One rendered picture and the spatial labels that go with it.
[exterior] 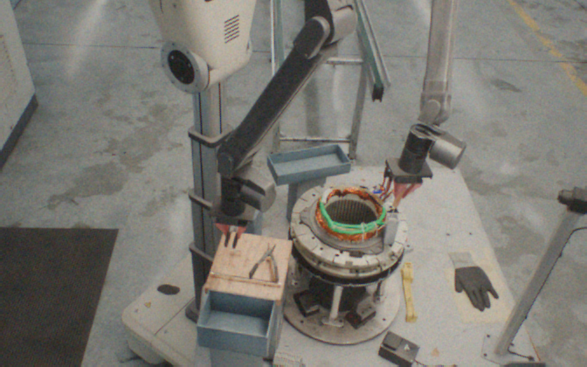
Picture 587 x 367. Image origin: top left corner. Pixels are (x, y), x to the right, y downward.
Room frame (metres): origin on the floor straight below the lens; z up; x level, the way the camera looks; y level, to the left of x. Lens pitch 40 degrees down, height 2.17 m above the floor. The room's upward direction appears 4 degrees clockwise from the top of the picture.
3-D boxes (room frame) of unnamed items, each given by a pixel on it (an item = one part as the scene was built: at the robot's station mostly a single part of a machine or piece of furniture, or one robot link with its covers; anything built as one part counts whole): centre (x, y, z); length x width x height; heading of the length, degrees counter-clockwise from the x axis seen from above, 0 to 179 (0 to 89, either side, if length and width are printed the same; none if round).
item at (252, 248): (0.94, 0.09, 1.05); 0.20 x 0.19 x 0.02; 174
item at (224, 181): (0.92, 0.12, 1.36); 0.07 x 0.06 x 0.07; 58
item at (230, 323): (0.78, 0.11, 0.92); 0.17 x 0.11 x 0.28; 84
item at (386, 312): (1.09, -0.17, 0.80); 0.39 x 0.39 x 0.01
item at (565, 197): (0.93, -0.62, 1.37); 0.06 x 0.04 x 0.04; 70
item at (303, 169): (1.39, -0.05, 0.92); 0.25 x 0.11 x 0.28; 112
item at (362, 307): (1.00, -0.24, 0.85); 0.06 x 0.04 x 0.05; 132
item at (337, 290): (0.96, -0.15, 0.91); 0.02 x 0.02 x 0.21
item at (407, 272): (1.11, -0.39, 0.80); 0.22 x 0.04 x 0.03; 179
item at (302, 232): (1.09, -0.17, 1.09); 0.32 x 0.32 x 0.01
